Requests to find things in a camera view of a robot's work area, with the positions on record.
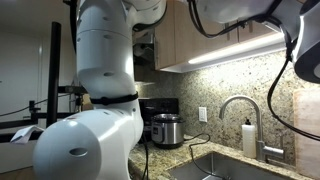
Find range hood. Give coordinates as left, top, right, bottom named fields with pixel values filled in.
left=133, top=33, right=155, bottom=66

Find white wall outlet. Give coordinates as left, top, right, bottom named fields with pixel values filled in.
left=199, top=107, right=207, bottom=122

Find under-cabinet light strip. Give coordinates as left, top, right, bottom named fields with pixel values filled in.
left=188, top=32, right=286, bottom=65

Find wooden cutting board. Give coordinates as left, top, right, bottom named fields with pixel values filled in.
left=293, top=88, right=320, bottom=180

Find black metal camera stand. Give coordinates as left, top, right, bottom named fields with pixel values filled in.
left=0, top=22, right=86, bottom=130

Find white soap dispenser bottle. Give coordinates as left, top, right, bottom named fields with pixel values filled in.
left=242, top=119, right=256, bottom=158

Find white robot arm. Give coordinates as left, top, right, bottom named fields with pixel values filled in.
left=33, top=0, right=320, bottom=180

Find stainless steel pressure cooker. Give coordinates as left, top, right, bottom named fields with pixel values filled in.
left=151, top=114, right=184, bottom=149

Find stainless steel sink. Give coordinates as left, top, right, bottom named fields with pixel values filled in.
left=169, top=152, right=304, bottom=180

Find black cooker power cord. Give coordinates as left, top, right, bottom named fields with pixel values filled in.
left=183, top=133, right=231, bottom=180

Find white paper tag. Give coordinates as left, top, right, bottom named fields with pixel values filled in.
left=10, top=125, right=44, bottom=144

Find black stove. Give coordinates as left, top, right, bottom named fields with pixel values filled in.
left=139, top=98, right=179, bottom=133

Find wooden upper cabinets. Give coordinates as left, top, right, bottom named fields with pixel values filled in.
left=155, top=0, right=284, bottom=73

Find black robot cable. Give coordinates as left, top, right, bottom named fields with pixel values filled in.
left=186, top=0, right=320, bottom=142

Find curved steel faucet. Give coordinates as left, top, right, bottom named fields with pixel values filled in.
left=219, top=95, right=285, bottom=162

